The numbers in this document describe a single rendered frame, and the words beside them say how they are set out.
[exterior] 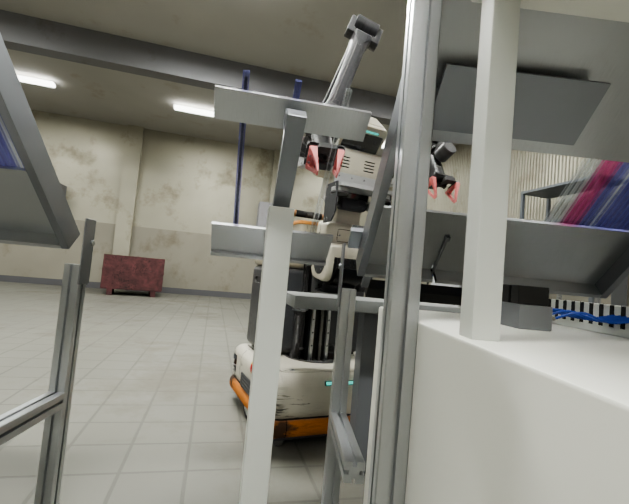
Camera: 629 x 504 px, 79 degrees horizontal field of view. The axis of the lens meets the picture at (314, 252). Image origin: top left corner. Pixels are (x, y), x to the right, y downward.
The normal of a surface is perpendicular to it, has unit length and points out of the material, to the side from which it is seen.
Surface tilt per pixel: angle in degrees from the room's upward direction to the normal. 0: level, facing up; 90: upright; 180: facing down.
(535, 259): 136
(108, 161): 90
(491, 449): 90
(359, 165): 98
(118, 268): 90
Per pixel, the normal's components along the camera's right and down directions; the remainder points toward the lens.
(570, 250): -0.03, 0.68
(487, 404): -0.99, -0.09
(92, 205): 0.25, -0.04
